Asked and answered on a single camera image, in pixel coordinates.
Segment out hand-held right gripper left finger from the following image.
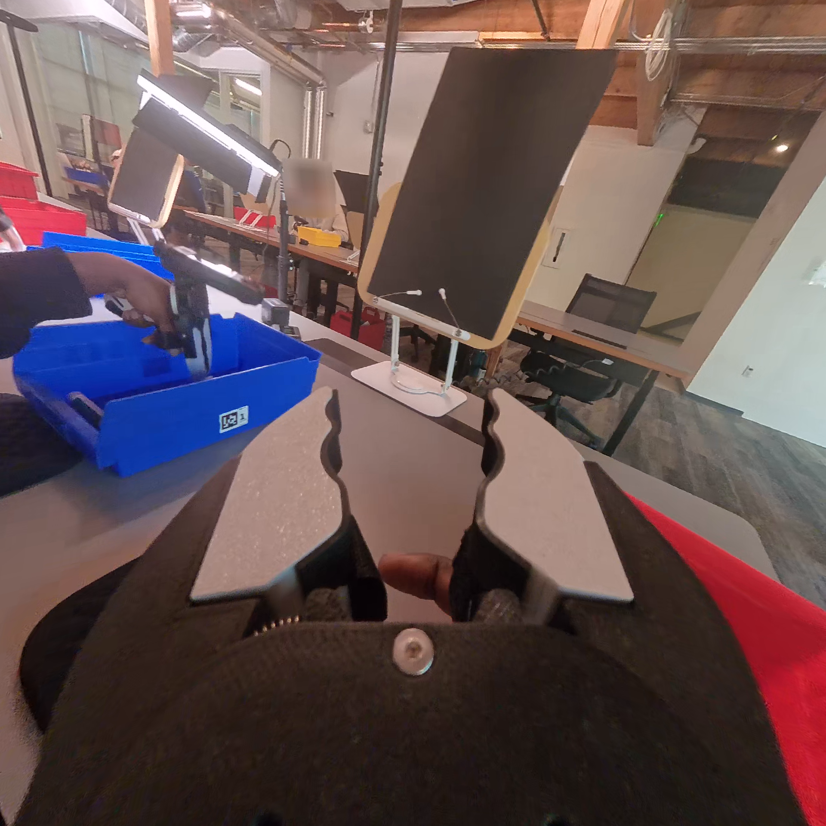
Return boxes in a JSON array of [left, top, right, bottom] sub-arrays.
[[189, 387, 352, 626]]

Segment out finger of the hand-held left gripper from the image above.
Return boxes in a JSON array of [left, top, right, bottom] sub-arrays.
[[186, 315, 215, 383]]

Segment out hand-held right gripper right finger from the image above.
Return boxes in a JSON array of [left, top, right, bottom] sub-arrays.
[[473, 387, 636, 627]]

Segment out blue plastic bin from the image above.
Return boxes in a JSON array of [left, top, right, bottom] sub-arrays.
[[13, 311, 322, 480], [26, 231, 175, 283]]

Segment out red plastic bin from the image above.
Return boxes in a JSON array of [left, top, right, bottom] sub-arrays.
[[621, 492, 826, 826]]

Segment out person's left forearm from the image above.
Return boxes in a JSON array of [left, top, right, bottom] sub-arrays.
[[0, 247, 94, 360]]

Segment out person's left hand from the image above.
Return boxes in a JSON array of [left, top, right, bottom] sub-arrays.
[[66, 250, 178, 333]]

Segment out person's right hand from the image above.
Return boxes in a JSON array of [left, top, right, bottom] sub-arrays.
[[377, 552, 454, 615]]

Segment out long wooden workbench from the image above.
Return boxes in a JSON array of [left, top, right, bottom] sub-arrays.
[[182, 208, 362, 275]]

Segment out small wood-backed black panel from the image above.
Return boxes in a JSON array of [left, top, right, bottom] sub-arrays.
[[106, 132, 186, 228]]

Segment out black office chair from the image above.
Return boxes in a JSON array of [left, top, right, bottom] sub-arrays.
[[518, 347, 622, 447], [566, 273, 659, 334]]

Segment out LED panel light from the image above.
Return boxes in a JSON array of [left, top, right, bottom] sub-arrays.
[[131, 69, 285, 205]]

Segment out red bag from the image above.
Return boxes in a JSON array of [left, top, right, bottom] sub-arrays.
[[329, 305, 388, 351]]

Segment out red plastic tray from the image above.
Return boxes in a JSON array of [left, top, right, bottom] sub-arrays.
[[0, 161, 41, 196], [0, 194, 89, 247]]

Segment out wood-edged grey desk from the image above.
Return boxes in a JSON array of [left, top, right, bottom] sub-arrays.
[[484, 299, 699, 457]]

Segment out black mesh pad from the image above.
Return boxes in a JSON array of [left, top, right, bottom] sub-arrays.
[[18, 560, 142, 733], [0, 392, 86, 499]]

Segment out black disc on pole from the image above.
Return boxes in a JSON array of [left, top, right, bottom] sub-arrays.
[[350, 0, 404, 341]]

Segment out black flat panel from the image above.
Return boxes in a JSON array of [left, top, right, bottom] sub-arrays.
[[357, 46, 619, 349]]

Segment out white coiled cable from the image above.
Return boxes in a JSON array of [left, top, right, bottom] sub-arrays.
[[644, 5, 676, 83]]

